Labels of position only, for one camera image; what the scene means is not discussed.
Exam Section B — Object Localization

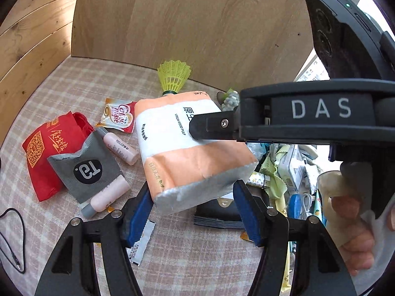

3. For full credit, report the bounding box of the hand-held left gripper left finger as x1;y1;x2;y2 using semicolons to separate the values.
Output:
35;181;155;296

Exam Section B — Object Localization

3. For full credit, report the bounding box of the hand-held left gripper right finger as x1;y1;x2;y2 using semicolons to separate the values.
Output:
233;179;355;296

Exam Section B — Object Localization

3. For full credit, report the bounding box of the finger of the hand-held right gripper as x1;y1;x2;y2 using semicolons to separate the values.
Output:
189;109;241;142

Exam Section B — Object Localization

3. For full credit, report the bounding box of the black wallet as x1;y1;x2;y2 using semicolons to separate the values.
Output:
193;196;247;230

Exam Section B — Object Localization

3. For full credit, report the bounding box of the orange white tissue pack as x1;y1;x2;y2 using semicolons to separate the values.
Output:
135;91;259;217

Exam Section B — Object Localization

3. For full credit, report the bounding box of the grey sachet with black circle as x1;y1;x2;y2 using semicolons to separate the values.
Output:
47;129;124;204

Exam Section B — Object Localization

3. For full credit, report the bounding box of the red packet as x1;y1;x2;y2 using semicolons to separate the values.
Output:
21;111;95;202

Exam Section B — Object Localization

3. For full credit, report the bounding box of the person's right hand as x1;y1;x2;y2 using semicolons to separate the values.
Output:
317;173;395;276

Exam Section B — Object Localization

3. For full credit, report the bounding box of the plastic grape bunch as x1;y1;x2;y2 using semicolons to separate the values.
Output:
216;89;241;111

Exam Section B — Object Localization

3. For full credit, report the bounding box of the pink bottle with grey cap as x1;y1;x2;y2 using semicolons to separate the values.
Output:
81;176;131;218

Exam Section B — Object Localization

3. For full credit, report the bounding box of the yellow green cloth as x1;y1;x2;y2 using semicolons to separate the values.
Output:
258;144;298;213

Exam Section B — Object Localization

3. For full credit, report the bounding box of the yellow shuttlecock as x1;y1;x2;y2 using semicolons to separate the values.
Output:
157;59;192;97

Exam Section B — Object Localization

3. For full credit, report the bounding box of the red white creamer sachet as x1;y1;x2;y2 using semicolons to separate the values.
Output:
95;98;137;134

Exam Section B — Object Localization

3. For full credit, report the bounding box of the wooden cabinet panel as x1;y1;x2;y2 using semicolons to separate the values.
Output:
70;0;332;97

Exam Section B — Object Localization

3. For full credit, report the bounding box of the white usb cable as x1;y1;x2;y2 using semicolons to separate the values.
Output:
301;193;315;215

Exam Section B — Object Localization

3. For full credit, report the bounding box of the black cable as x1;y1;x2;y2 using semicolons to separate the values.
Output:
0;207;27;274

